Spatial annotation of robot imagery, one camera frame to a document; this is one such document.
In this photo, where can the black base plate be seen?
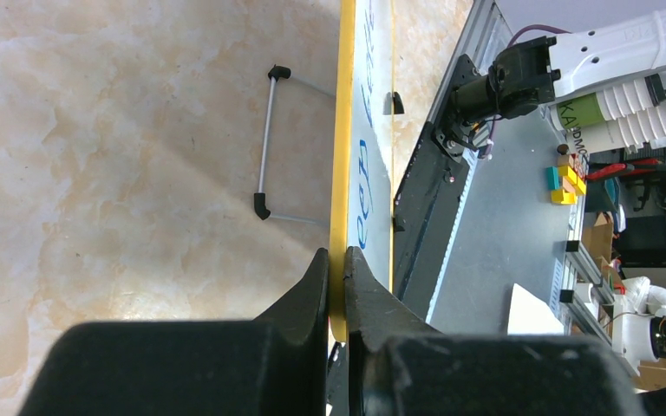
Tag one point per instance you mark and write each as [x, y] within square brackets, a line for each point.
[429, 195]

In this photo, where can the white paper sheet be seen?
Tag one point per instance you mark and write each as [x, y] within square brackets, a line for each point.
[529, 315]

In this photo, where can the yellow framed whiteboard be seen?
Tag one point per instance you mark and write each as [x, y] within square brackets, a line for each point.
[367, 33]

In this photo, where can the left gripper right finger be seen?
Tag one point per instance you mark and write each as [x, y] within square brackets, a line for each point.
[400, 365]

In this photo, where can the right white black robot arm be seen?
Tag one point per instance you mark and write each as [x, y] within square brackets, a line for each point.
[601, 86]

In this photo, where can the whiteboard wire stand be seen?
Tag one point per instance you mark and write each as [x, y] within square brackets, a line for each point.
[267, 143]

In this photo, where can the coloured blocks on table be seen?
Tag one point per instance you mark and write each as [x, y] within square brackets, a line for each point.
[566, 180]

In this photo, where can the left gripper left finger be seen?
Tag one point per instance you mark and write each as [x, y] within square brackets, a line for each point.
[274, 364]

